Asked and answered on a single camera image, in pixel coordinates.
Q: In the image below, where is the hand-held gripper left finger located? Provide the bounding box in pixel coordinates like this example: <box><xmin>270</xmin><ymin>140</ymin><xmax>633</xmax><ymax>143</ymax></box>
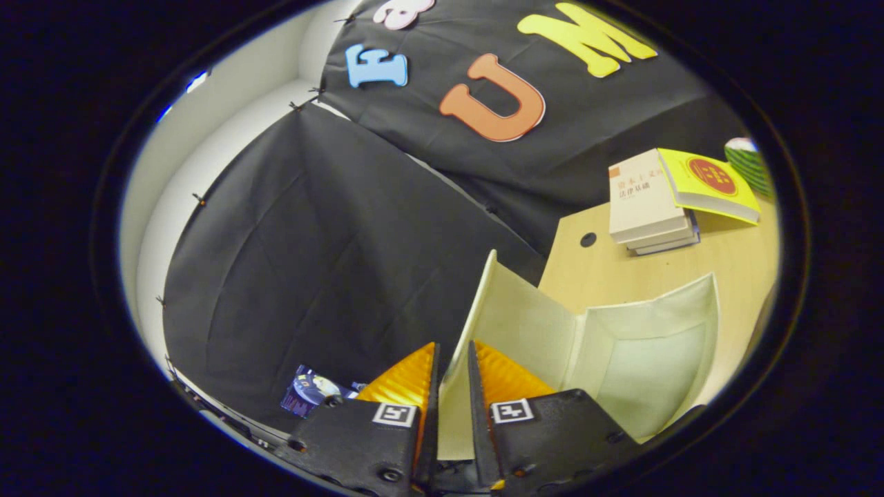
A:
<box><xmin>276</xmin><ymin>342</ymin><xmax>441</xmax><ymax>494</ymax></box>

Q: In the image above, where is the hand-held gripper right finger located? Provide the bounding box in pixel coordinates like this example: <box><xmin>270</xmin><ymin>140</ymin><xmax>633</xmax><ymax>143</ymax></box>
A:
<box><xmin>468</xmin><ymin>340</ymin><xmax>640</xmax><ymax>492</ymax></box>

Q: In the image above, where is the pale green storage box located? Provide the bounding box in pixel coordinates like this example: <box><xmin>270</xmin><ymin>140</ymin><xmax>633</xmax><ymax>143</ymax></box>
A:
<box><xmin>437</xmin><ymin>250</ymin><xmax>720</xmax><ymax>461</ymax></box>

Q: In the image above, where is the blue printed packet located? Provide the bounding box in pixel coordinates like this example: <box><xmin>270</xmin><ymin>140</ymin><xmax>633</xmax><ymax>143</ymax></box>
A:
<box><xmin>280</xmin><ymin>364</ymin><xmax>367</xmax><ymax>419</ymax></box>

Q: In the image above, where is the blue spine book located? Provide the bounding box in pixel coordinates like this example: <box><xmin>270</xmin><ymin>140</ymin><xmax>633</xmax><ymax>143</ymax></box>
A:
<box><xmin>632</xmin><ymin>211</ymin><xmax>701</xmax><ymax>257</ymax></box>

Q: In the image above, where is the grey cover book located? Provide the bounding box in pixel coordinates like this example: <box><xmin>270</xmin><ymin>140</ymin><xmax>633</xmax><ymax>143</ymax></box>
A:
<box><xmin>625</xmin><ymin>220</ymin><xmax>695</xmax><ymax>251</ymax></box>

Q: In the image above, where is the beige cover book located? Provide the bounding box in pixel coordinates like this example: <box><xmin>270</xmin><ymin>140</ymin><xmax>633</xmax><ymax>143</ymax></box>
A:
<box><xmin>608</xmin><ymin>148</ymin><xmax>691</xmax><ymax>244</ymax></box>

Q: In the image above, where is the yellow book red label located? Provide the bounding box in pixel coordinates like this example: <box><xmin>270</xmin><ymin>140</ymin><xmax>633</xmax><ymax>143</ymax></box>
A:
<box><xmin>657</xmin><ymin>148</ymin><xmax>762</xmax><ymax>226</ymax></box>

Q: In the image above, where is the watermelon slice plush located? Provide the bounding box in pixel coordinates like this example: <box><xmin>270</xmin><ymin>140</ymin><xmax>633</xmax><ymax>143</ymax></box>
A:
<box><xmin>724</xmin><ymin>137</ymin><xmax>776</xmax><ymax>199</ymax></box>

